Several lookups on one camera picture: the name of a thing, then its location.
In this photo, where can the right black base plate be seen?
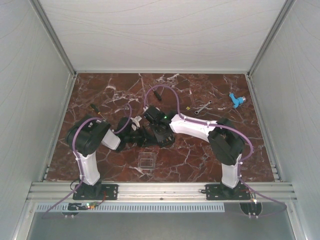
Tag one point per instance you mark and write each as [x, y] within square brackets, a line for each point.
[220, 192]

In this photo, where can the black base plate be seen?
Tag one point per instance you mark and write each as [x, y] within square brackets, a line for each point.
[220, 192]
[99, 191]

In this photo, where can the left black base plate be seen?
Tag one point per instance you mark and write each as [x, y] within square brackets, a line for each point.
[99, 191]

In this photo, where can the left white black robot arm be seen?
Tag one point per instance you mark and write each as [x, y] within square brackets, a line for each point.
[86, 135]

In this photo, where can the silver wrench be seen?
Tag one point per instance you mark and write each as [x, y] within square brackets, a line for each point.
[202, 108]

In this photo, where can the yellow black screwdriver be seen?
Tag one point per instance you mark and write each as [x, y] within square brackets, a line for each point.
[96, 110]

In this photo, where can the blue plastic fitting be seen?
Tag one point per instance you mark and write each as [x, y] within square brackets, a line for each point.
[237, 101]

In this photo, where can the clear plastic fuse box cover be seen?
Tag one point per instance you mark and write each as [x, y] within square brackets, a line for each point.
[147, 160]

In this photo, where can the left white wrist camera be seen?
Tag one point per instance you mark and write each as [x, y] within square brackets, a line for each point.
[136, 122]

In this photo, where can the black fuse box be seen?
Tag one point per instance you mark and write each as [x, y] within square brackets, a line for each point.
[165, 140]

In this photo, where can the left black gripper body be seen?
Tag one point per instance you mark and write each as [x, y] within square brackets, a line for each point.
[136, 137]

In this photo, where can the small black screwdriver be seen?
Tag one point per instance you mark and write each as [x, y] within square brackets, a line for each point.
[157, 95]

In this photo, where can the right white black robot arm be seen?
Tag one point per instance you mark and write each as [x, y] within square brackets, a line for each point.
[226, 145]

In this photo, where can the grey slotted cable duct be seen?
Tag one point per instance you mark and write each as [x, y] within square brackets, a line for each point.
[152, 207]

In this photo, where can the aluminium mounting rail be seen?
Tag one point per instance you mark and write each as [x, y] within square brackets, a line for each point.
[169, 192]

